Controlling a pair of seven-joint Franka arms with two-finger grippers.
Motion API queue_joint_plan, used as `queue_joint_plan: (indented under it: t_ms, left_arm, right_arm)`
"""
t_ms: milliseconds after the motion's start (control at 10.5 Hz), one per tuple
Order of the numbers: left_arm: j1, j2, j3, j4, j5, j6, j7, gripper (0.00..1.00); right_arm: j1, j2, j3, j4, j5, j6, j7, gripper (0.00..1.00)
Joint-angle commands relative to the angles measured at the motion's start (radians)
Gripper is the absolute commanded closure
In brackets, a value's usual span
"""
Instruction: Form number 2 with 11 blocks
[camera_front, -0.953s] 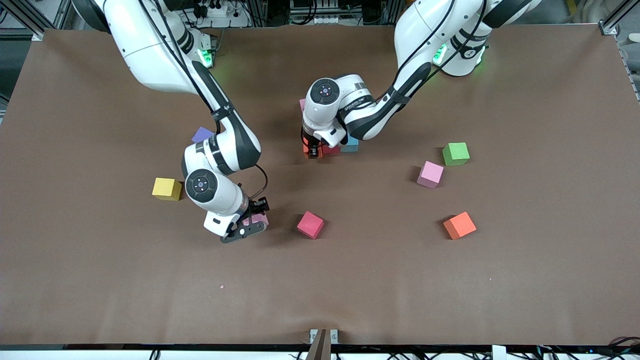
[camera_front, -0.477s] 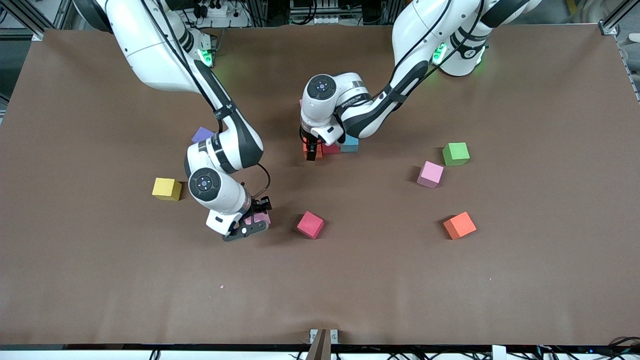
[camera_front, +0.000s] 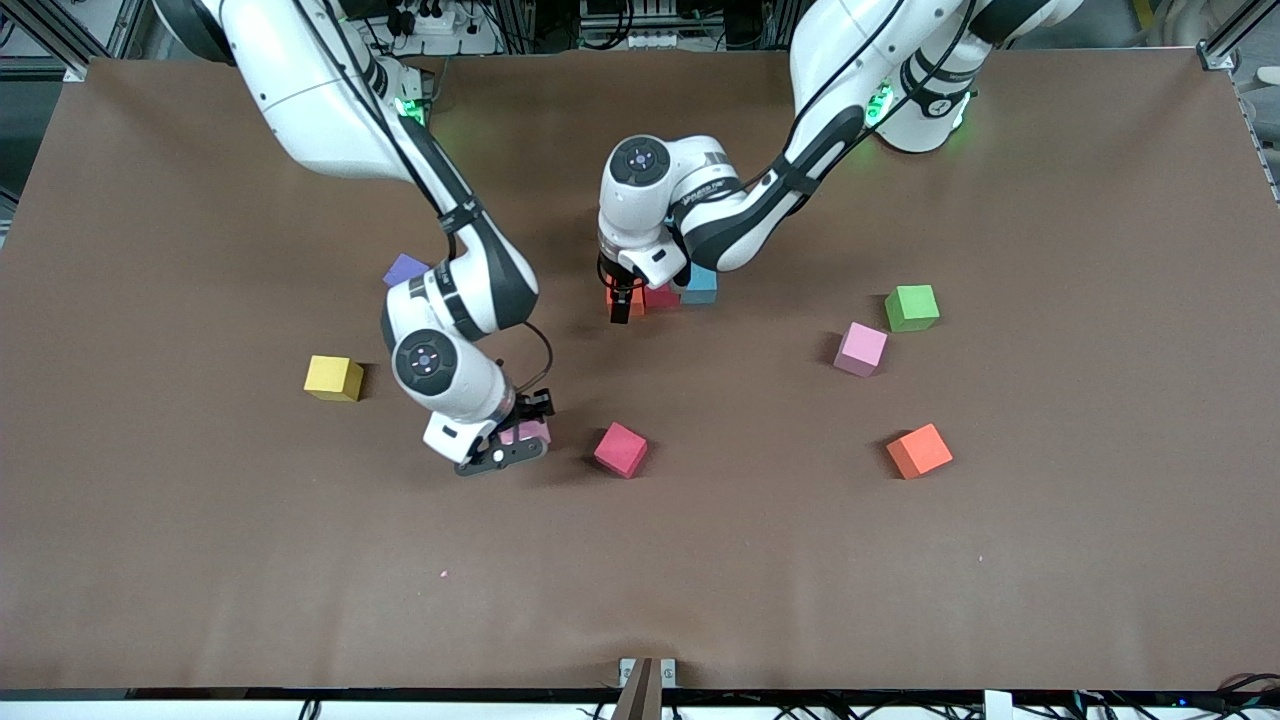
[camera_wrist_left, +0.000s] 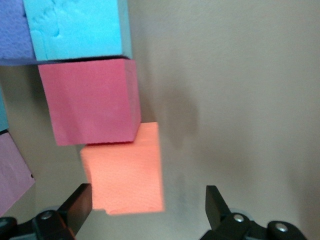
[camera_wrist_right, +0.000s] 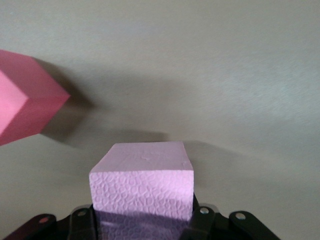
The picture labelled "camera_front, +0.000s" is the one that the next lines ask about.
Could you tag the small metal bracket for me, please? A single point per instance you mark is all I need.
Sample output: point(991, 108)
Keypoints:
point(668, 672)

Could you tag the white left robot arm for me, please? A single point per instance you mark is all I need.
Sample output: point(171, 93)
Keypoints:
point(640, 215)

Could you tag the aluminium frame profile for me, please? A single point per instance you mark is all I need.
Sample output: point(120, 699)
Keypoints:
point(60, 45)
point(1218, 55)

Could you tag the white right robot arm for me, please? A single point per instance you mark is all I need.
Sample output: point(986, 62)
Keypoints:
point(310, 100)

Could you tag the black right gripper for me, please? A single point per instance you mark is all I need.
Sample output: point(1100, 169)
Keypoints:
point(528, 408)

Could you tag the silver equipment box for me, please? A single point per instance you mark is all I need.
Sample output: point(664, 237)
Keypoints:
point(640, 30)

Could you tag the white power strip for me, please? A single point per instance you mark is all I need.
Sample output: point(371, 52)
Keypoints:
point(450, 40)

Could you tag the orange foam cube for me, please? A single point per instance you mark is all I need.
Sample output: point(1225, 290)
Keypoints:
point(919, 450)
point(640, 303)

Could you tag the red foam cube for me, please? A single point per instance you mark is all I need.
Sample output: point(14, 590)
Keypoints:
point(620, 448)
point(662, 296)

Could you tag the purple foam cube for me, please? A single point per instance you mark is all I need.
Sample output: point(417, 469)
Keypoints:
point(403, 268)

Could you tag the yellow foam cube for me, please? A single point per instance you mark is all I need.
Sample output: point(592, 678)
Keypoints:
point(333, 376)

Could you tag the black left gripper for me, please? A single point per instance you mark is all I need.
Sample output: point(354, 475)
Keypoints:
point(621, 285)

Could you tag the blue foam cube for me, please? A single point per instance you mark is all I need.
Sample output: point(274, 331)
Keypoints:
point(702, 288)

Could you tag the pink foam cube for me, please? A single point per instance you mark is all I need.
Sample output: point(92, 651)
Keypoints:
point(861, 348)
point(530, 432)

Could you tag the green foam cube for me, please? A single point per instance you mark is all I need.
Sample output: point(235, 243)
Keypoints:
point(911, 306)

